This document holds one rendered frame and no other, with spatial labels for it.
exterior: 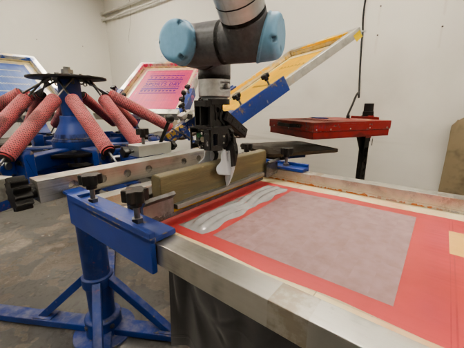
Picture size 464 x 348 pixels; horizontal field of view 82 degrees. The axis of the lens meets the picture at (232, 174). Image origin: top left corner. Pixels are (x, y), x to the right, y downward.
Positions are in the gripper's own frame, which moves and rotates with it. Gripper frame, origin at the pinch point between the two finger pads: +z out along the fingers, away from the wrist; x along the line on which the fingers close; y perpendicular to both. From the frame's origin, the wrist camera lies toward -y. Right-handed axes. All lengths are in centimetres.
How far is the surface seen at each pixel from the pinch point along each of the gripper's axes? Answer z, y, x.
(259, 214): 5.4, 2.9, 13.9
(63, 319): 96, 12, -104
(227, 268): 2.0, 27.4, 24.2
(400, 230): 5.4, -7.6, 40.2
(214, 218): 4.8, 12.0, 8.2
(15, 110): -17, 22, -77
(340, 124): -8, -101, 0
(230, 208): 4.6, 5.9, 7.7
